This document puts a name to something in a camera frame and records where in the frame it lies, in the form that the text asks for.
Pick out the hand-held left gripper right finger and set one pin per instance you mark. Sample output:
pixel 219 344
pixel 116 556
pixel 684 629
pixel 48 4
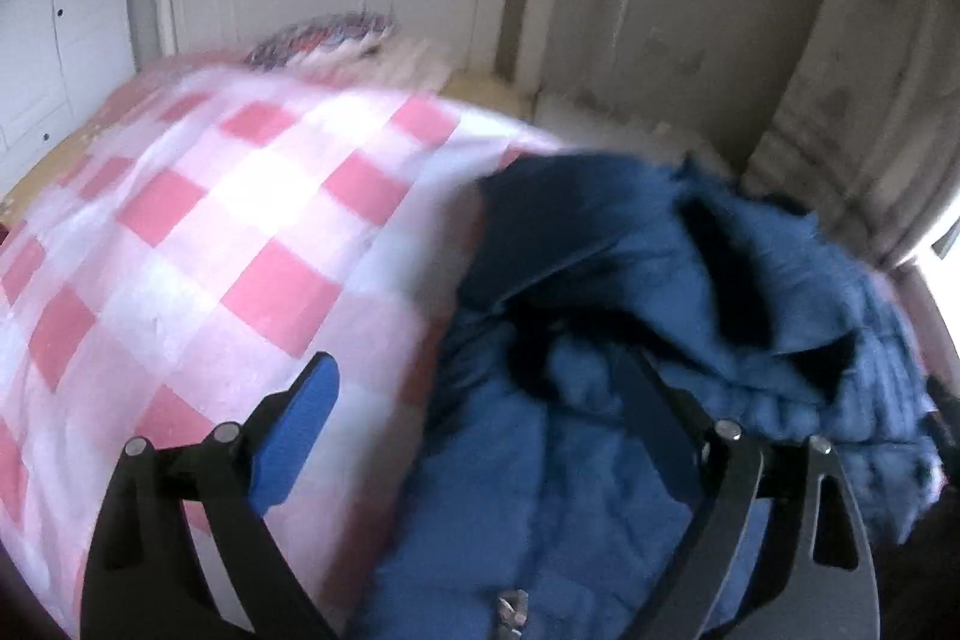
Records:
pixel 654 419

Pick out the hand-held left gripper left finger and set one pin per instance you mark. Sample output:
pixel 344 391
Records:
pixel 294 441

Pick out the blue down jacket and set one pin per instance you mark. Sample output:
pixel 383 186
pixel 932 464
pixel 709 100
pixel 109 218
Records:
pixel 600 280

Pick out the pink checkered bed sheet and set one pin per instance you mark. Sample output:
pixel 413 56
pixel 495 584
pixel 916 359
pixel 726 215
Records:
pixel 210 235

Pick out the window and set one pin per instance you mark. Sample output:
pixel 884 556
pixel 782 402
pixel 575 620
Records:
pixel 946 250

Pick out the patterned pillow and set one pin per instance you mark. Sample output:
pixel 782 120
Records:
pixel 322 36

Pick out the beige printed curtain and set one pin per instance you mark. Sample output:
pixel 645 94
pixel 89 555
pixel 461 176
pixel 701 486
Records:
pixel 862 70

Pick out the white wardrobe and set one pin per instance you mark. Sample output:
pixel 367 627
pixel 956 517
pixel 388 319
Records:
pixel 60 33

